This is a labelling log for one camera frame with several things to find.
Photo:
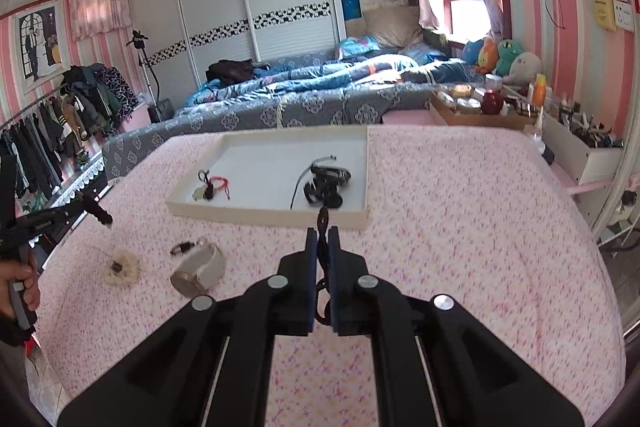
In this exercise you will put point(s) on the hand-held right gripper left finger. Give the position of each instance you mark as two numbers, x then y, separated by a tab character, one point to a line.
311	267

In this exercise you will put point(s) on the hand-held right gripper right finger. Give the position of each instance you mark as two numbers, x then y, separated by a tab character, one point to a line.
334	272

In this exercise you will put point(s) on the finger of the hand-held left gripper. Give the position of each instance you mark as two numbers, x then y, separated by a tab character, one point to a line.
95	207

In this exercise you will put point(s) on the cream fluffy scrunchie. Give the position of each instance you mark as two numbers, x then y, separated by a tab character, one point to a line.
122	274

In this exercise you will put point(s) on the small brown hair clip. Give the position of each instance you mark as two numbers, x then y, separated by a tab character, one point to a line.
182	249

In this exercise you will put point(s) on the white shallow tray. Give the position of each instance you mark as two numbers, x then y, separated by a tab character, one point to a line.
280	147

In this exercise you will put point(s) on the person's left hand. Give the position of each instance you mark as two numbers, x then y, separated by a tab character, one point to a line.
31	287

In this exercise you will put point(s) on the lace trimmed cloth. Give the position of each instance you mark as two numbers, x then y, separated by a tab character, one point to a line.
80	177

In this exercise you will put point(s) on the black hair claw clip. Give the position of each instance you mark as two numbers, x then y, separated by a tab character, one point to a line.
325	184

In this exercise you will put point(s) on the metal clothes rack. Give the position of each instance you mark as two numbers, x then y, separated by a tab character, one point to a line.
30	109

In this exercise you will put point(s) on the row of hanging clothes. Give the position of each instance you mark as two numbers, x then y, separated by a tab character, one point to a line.
85	102

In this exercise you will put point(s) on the pink floral tablecloth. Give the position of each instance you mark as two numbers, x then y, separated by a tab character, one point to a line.
475	232

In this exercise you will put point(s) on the black garment steamer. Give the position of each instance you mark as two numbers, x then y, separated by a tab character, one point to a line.
152	72

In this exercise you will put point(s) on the grey patterned bed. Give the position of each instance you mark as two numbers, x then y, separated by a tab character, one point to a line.
310	109

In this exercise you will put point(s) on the blue quilt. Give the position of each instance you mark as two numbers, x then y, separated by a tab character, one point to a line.
320	77

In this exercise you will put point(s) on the dark clothing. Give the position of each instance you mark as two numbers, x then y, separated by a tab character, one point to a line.
230	71

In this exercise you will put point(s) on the short pink curtain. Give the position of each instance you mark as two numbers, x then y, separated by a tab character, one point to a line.
97	12

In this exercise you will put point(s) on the wooden tray with jars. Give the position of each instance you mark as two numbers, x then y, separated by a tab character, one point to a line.
475	119

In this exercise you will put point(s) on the round gold tin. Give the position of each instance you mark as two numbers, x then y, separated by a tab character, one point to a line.
469	105

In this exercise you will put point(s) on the red apple-shaped jar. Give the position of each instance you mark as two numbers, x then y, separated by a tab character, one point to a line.
492	102

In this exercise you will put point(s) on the beige pillow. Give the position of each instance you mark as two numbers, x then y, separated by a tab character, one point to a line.
392	27

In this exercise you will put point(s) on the blue plush toy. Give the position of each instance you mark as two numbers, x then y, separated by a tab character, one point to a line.
471	52

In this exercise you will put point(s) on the orange plush toy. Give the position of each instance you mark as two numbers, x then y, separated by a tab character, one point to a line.
487	57

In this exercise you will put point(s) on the white organizer box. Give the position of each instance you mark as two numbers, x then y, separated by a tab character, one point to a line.
575	152

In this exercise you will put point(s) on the orange bottle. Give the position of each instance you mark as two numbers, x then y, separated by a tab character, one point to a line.
538	92

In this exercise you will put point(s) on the green plush toy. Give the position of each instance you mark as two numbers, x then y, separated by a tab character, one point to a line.
510	54

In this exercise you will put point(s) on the white framed mirror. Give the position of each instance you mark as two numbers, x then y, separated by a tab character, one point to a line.
617	167

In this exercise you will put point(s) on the framed wedding wall poster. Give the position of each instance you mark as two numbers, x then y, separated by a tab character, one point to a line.
37	47

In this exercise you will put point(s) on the yellow wall box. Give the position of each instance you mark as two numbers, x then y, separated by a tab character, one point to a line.
603	9

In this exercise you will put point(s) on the white wall socket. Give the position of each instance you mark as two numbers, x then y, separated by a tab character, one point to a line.
623	13

